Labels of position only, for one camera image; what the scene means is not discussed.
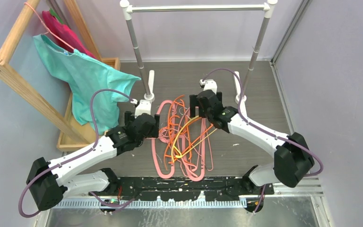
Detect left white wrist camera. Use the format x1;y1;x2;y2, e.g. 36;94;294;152
134;99;152;117

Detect magenta garment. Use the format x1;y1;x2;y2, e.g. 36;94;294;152
42;11;96;59

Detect white metal clothes rack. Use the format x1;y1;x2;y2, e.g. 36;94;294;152
118;0;277;114

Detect thin pink wire hanger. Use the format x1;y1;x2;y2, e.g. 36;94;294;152
24;2;75;50

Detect teal t-shirt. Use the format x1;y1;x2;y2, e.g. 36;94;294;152
33;35;141;134

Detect wooden clothes rack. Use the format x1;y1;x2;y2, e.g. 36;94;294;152
0;0;121;152

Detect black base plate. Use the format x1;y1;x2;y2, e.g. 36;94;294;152
94;176;275;212

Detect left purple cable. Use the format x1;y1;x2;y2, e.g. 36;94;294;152
18;89;138;218

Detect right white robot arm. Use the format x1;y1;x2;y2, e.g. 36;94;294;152
189;90;315;194

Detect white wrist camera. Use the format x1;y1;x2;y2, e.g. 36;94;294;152
199;79;217;94
134;99;152;117

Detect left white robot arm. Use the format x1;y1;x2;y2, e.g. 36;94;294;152
25;111;160;211

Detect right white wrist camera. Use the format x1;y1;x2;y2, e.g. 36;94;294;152
199;79;217;94

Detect left thick pink hanger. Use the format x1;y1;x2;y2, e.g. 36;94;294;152
151;100;176;180

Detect yellow hanger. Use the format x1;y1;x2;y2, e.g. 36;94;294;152
171;116;216;163

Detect thick pink hanger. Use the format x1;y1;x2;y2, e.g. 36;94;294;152
151;100;176;180
180;118;208;182

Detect right thick pink hanger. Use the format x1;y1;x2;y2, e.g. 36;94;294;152
180;118;208;182

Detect orange plastic hanger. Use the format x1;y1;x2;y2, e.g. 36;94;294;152
162;95;215;164

